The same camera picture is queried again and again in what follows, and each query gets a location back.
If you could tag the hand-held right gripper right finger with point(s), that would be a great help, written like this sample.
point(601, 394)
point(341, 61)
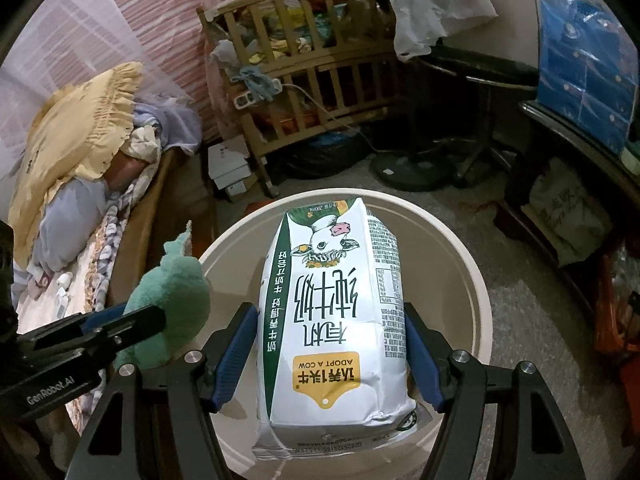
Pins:
point(424, 360)

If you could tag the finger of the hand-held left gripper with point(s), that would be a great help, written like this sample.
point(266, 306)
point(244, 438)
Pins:
point(125, 322)

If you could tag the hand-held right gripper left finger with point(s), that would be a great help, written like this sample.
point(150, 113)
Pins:
point(234, 355)

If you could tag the pale green plush toy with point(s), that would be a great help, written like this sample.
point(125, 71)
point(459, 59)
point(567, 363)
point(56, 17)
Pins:
point(170, 290)

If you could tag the white plastic bucket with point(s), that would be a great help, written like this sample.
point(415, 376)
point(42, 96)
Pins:
point(450, 280)

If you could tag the white and green milk carton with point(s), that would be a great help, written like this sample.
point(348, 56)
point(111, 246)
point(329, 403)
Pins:
point(335, 335)

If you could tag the floral quilt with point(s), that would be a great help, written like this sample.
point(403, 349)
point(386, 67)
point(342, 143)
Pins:
point(107, 255)

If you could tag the grey blue blanket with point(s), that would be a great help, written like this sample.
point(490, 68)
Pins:
point(70, 220)

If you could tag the dark round fan base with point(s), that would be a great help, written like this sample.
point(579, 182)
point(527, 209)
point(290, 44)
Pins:
point(415, 172)

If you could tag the white cardboard boxes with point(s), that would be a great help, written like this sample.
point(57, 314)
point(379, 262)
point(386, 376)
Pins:
point(227, 162)

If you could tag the red orange bag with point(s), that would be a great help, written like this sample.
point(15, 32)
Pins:
point(617, 330)

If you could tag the yellow ruffled pillow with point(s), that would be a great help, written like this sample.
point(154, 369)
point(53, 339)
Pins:
point(75, 130)

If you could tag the dark wooden cabinet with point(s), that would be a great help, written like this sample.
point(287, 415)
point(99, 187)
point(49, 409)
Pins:
point(520, 185)

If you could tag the white printed bag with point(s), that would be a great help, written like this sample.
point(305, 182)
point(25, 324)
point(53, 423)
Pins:
point(565, 215)

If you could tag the lilac cloth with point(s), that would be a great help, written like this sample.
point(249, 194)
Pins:
point(170, 120)

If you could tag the black bag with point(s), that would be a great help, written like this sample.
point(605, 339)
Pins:
point(325, 157)

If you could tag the white power strip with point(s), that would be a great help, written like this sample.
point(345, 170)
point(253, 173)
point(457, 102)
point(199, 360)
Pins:
point(245, 100)

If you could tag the blue knotted cloth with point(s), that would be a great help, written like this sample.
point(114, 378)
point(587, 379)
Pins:
point(255, 82)

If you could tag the pink striped sheet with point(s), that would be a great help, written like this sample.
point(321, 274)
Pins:
point(165, 35)

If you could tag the pale green box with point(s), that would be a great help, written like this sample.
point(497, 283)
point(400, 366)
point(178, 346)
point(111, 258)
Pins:
point(632, 155)

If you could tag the round black table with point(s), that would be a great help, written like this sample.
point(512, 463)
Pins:
point(480, 67)

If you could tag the white mosquito net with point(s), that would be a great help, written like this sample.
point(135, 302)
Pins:
point(65, 25)

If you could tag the wooden crib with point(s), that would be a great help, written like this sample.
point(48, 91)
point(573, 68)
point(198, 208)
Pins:
point(320, 60)

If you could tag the pink sheer cloth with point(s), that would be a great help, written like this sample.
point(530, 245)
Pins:
point(217, 20)

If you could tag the blue tissue pack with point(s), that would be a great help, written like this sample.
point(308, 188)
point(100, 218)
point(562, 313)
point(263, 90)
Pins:
point(585, 75)

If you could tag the pile of colourful clothes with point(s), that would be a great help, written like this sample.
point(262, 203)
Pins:
point(295, 30)

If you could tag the white plastic bag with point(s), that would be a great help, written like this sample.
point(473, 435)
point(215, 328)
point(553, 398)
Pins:
point(415, 10)

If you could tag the white box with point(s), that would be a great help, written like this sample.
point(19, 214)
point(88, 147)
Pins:
point(505, 10)

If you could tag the wooden bed frame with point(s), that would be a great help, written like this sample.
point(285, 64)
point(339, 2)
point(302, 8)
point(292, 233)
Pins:
point(150, 210)

